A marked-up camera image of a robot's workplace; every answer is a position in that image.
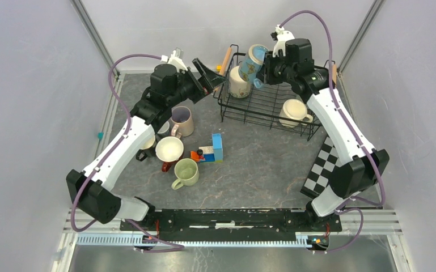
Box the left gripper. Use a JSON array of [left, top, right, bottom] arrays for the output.
[[167, 58, 227, 108]]

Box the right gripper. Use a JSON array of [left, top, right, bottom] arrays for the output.
[[256, 49, 296, 85]]

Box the blue mug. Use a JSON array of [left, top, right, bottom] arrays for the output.
[[238, 44, 268, 88]]

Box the pink mug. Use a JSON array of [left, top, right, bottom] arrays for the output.
[[171, 106, 194, 138]]

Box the cream cup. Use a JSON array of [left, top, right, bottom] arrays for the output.
[[279, 99, 314, 128]]

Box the grey blue small cup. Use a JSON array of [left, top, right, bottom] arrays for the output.
[[156, 121, 170, 138]]

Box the red mug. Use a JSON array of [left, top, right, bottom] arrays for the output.
[[155, 136, 184, 172]]

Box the green mug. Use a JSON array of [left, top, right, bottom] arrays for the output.
[[171, 158, 199, 190]]

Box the black mug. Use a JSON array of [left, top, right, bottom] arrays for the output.
[[135, 137, 157, 162]]

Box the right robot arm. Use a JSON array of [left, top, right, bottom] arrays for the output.
[[264, 38, 390, 231]]

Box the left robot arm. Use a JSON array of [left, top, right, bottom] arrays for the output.
[[66, 57, 227, 231]]

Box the cream floral mug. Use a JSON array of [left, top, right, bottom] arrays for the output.
[[228, 66, 251, 99]]

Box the toy block structure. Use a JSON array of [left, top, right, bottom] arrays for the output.
[[190, 133, 223, 163]]

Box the checkerboard calibration board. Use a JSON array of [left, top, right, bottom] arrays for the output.
[[300, 136, 339, 198]]

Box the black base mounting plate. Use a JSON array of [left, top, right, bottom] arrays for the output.
[[139, 209, 342, 242]]

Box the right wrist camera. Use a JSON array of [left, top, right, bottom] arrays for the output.
[[271, 24, 295, 57]]

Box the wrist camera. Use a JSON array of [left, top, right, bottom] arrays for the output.
[[271, 24, 295, 57], [161, 48, 188, 72]]

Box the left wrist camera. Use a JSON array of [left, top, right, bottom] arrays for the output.
[[161, 48, 188, 72]]

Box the black wire dish rack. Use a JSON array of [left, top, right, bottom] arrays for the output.
[[213, 44, 323, 140]]

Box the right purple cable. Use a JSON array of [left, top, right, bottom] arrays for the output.
[[280, 10, 387, 254]]

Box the slotted cable duct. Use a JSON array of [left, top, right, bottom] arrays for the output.
[[76, 233, 312, 249]]

